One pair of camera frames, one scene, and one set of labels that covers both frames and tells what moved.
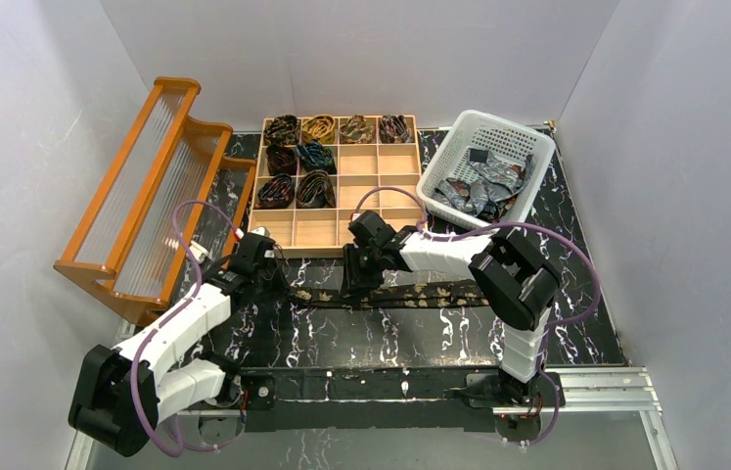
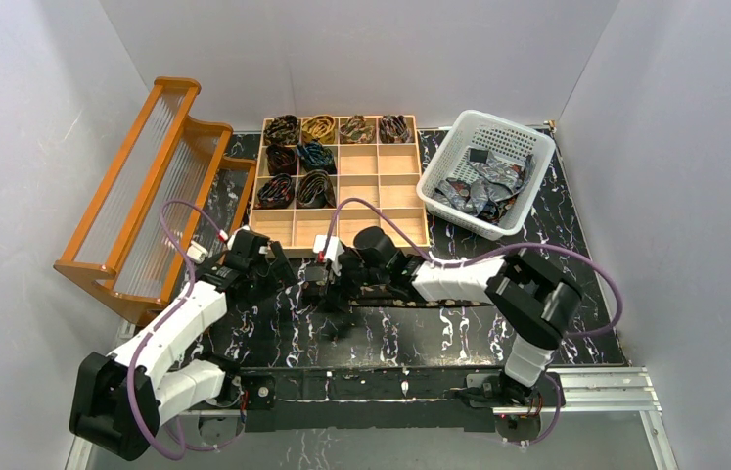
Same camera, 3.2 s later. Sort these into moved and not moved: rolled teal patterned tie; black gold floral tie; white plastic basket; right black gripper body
Moved: right black gripper body
Not moved: white plastic basket; black gold floral tie; rolled teal patterned tie
